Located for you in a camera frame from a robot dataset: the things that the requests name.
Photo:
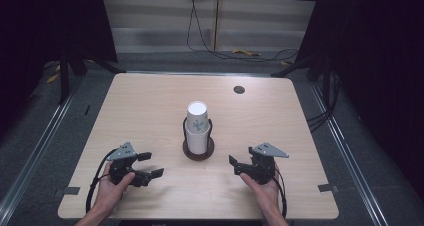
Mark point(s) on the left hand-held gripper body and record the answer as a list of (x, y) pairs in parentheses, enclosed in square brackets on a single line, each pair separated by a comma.
[(120, 152)]

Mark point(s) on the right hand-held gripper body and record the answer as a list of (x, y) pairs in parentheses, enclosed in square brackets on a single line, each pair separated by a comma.
[(266, 151)]

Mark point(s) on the stack of white paper cups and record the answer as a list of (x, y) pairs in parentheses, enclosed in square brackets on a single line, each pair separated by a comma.
[(197, 142)]

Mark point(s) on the floral white paper cup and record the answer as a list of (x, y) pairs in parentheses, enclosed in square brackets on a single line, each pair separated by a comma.
[(197, 114)]

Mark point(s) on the person's right hand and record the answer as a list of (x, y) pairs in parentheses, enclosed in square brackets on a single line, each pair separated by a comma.
[(263, 194)]

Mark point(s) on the person's left hand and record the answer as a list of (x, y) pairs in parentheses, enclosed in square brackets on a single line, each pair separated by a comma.
[(108, 191)]

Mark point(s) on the grey tape piece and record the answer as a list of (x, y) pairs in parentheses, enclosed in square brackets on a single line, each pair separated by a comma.
[(327, 187), (71, 190)]

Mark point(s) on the round dark table grommet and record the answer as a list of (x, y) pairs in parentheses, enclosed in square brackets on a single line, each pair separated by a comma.
[(239, 89)]

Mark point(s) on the yellow floor tape strip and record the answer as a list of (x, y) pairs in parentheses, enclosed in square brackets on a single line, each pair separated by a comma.
[(246, 52), (285, 63), (52, 78)]

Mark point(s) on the black metal stand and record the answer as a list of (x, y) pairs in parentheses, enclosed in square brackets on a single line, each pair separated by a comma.
[(64, 82), (300, 66)]

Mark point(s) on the black curtain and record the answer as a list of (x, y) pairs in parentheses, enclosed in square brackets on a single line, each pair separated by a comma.
[(43, 26), (376, 52)]

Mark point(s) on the metal floor rail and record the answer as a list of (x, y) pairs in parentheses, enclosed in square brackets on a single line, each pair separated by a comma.
[(40, 146), (350, 152)]

